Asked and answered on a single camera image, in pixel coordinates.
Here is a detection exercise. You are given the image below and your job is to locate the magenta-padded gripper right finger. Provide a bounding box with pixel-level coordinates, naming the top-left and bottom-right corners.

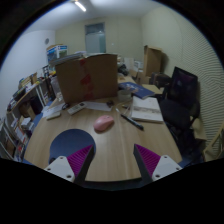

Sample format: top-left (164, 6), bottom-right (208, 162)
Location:
top-left (133, 143), bottom-right (183, 185)

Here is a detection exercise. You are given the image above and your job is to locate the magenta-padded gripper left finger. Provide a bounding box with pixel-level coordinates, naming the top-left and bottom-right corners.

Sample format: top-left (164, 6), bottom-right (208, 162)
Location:
top-left (43, 144), bottom-right (96, 186)

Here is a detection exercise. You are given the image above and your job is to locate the pink computer mouse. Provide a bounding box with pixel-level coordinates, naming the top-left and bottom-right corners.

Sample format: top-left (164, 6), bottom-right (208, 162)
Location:
top-left (93, 115), bottom-right (115, 132)

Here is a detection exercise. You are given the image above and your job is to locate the blue round mouse pad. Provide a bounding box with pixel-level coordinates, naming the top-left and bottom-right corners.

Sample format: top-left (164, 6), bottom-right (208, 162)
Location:
top-left (48, 128), bottom-right (97, 165)

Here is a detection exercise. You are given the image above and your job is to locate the small white flat device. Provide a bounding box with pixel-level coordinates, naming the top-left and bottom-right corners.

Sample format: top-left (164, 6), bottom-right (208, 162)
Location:
top-left (45, 110), bottom-right (62, 121)

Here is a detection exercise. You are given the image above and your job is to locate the black marker pen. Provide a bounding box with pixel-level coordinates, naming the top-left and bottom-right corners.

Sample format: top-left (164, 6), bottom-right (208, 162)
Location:
top-left (120, 113), bottom-right (145, 131)

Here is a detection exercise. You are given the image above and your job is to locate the black office chair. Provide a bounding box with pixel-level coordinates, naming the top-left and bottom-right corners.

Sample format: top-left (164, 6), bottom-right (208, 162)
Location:
top-left (159, 66), bottom-right (202, 154)

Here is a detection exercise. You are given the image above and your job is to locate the white paper sheet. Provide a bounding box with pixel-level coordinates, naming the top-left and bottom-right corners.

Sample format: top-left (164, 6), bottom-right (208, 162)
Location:
top-left (42, 103), bottom-right (66, 118)

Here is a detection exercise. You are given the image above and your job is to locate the white remote control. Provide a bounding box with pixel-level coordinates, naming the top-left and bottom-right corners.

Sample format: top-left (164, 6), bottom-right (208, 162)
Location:
top-left (67, 102), bottom-right (88, 116)

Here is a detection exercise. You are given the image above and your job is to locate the white book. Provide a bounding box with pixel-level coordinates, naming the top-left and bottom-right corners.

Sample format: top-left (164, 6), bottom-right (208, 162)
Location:
top-left (130, 95), bottom-right (165, 124)

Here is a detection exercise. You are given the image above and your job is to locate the cluttered shelf unit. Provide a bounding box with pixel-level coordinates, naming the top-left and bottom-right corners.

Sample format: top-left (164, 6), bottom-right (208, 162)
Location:
top-left (0, 71), bottom-right (54, 161)

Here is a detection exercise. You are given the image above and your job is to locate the blue book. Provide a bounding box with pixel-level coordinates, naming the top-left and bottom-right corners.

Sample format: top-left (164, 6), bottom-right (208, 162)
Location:
top-left (118, 81), bottom-right (156, 100)

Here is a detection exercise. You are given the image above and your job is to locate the clear plastic cup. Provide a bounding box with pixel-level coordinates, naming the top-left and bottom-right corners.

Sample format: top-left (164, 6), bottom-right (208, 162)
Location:
top-left (117, 88), bottom-right (133, 102)

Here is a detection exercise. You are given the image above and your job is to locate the large brown cardboard box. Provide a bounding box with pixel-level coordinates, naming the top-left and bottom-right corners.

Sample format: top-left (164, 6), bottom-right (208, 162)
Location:
top-left (54, 53), bottom-right (119, 104)

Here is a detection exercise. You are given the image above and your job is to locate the tall open cardboard box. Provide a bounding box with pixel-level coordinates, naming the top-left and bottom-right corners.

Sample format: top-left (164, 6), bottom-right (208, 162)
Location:
top-left (143, 45), bottom-right (164, 78)

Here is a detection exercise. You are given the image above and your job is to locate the blue and white box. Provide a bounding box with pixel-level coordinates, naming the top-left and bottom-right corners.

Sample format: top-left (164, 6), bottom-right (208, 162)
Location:
top-left (46, 44), bottom-right (69, 64)

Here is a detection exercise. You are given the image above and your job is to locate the grey door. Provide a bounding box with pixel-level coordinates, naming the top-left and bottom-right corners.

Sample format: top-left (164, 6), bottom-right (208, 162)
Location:
top-left (84, 22), bottom-right (107, 54)

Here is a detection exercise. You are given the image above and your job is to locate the ceiling tube light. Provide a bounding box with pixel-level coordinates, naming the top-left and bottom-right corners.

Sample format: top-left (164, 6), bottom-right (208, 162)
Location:
top-left (73, 0), bottom-right (87, 13)

